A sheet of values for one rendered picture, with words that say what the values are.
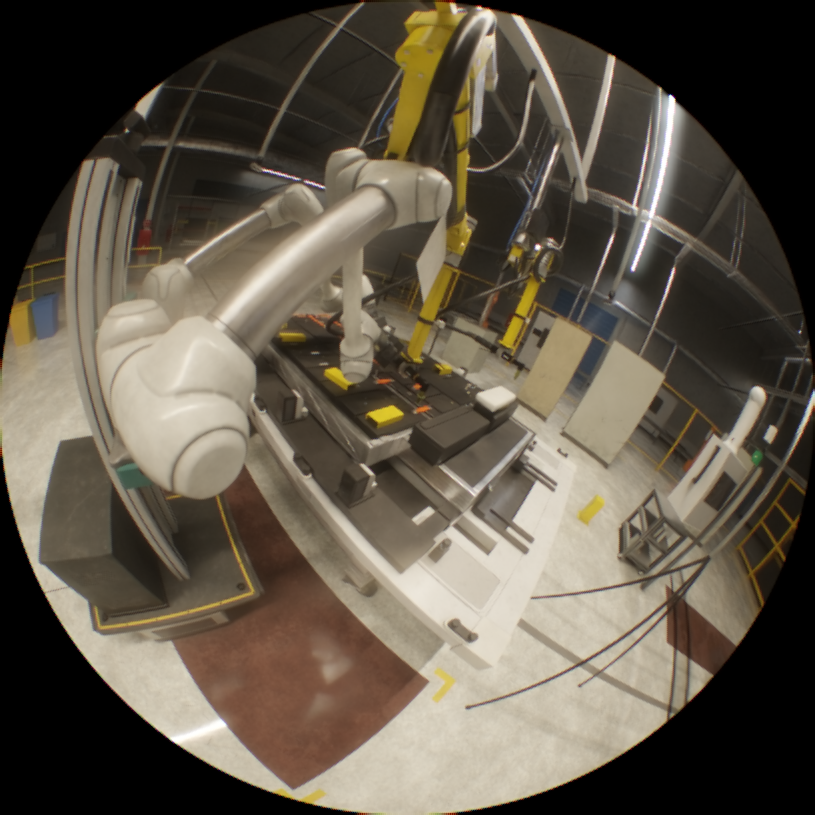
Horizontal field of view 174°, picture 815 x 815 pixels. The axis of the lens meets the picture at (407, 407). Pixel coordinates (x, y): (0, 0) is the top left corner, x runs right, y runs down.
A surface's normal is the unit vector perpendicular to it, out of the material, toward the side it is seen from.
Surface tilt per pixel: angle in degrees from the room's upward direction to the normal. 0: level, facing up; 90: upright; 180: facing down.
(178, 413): 36
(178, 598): 0
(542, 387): 90
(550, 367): 90
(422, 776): 0
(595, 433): 90
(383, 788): 0
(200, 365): 45
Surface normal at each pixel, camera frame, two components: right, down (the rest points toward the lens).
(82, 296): 0.63, 0.55
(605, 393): -0.63, 0.18
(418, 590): 0.33, -0.82
